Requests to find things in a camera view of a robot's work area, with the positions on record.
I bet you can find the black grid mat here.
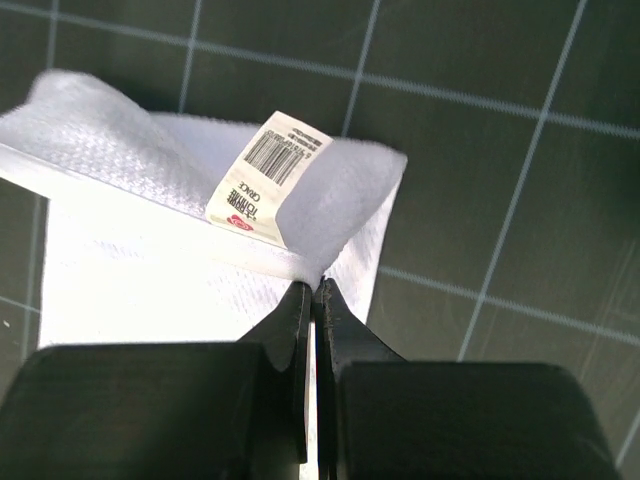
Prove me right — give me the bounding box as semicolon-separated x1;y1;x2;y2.
1;1;639;479

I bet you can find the white towel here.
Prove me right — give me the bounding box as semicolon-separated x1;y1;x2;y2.
1;70;407;350

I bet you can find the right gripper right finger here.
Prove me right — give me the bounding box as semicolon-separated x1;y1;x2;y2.
313;279;619;479

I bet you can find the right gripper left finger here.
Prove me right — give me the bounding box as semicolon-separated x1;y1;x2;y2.
1;282;311;479

